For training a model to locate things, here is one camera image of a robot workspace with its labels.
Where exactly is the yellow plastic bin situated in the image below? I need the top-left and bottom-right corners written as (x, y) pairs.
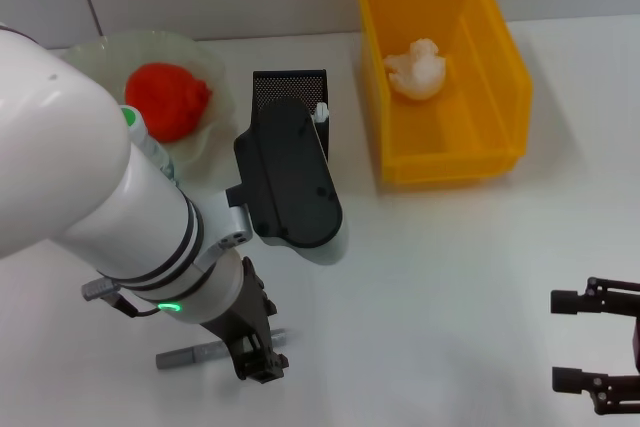
top-left (353, 0), bottom-right (534, 189)

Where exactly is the black mesh pen holder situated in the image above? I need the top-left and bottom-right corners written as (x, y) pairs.
top-left (249, 68), bottom-right (331, 164)

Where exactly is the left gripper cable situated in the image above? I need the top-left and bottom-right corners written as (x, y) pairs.
top-left (81, 279), bottom-right (162, 319)

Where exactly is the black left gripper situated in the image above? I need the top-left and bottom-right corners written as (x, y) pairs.
top-left (198, 255), bottom-right (292, 384)

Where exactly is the white paper ball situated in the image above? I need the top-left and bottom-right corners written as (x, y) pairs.
top-left (383, 37), bottom-right (448, 101)

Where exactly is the pale green glass fruit plate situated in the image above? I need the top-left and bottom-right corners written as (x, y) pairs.
top-left (62, 29), bottom-right (237, 169)

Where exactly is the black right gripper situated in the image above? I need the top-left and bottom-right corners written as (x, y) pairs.
top-left (549, 275), bottom-right (640, 417)

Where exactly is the clear green-label water bottle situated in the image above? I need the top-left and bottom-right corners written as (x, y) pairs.
top-left (119, 104), bottom-right (177, 183)

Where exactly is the grey glitter marker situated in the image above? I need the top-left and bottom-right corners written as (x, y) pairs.
top-left (155, 328), bottom-right (290, 371)

